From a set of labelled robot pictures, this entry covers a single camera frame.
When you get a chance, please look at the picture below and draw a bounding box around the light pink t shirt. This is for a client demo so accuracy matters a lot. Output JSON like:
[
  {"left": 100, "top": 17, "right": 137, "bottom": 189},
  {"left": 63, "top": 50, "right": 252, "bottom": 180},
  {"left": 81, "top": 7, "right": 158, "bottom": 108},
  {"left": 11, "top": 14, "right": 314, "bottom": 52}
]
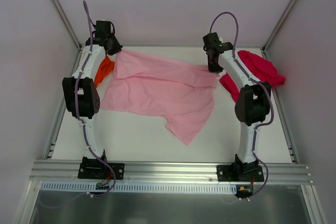
[{"left": 101, "top": 50, "right": 218, "bottom": 145}]

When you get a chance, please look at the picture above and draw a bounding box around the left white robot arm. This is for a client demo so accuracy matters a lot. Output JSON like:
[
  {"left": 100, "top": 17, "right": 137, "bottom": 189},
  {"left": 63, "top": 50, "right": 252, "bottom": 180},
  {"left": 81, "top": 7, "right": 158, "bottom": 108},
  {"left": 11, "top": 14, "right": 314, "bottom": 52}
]
[{"left": 62, "top": 20, "right": 122, "bottom": 179}]

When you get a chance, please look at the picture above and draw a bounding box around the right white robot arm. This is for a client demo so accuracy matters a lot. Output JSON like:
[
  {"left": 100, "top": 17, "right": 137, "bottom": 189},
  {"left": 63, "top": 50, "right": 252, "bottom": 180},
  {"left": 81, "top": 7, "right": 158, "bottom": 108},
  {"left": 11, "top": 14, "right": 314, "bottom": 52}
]
[{"left": 203, "top": 33, "right": 274, "bottom": 182}]

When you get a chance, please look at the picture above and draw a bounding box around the orange t shirt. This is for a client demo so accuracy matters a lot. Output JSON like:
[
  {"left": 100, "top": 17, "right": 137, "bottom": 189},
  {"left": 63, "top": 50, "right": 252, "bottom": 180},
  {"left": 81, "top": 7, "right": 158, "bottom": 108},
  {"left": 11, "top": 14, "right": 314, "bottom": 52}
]
[{"left": 94, "top": 55, "right": 115, "bottom": 88}]

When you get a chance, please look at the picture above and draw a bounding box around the magenta t shirt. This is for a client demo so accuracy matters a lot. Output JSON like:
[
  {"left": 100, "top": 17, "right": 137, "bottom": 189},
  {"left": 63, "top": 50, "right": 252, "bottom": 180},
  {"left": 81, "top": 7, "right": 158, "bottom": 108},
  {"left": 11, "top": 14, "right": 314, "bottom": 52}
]
[{"left": 219, "top": 50, "right": 286, "bottom": 102}]

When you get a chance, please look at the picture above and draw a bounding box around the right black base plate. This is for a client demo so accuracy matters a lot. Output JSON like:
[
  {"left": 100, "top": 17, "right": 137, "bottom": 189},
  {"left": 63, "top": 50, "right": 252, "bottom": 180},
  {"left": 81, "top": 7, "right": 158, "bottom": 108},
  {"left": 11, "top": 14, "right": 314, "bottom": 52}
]
[{"left": 216, "top": 165, "right": 265, "bottom": 182}]

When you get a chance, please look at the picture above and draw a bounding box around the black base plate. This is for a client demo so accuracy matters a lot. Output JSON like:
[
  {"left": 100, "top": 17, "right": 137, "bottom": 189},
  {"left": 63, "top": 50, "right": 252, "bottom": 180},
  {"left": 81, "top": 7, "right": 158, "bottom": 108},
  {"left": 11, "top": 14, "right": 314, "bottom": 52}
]
[
  {"left": 216, "top": 165, "right": 265, "bottom": 182},
  {"left": 77, "top": 163, "right": 125, "bottom": 180}
]

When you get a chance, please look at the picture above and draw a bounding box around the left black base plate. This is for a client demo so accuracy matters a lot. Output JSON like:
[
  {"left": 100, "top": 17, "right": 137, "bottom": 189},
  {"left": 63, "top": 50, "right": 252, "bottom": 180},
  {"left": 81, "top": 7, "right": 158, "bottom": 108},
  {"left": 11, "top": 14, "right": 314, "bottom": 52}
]
[{"left": 77, "top": 163, "right": 125, "bottom": 180}]

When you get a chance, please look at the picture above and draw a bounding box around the white slotted cable duct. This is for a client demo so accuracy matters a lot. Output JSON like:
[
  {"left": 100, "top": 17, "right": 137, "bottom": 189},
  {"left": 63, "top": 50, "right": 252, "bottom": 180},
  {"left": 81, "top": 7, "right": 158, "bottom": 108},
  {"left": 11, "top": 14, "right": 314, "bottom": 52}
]
[{"left": 41, "top": 182, "right": 237, "bottom": 195}]

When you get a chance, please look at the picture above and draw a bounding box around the aluminium mounting rail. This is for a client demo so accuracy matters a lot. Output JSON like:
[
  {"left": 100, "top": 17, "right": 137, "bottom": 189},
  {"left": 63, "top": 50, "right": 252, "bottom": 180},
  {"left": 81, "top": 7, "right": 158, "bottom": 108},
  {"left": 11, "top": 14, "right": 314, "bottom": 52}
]
[{"left": 29, "top": 159, "right": 314, "bottom": 185}]

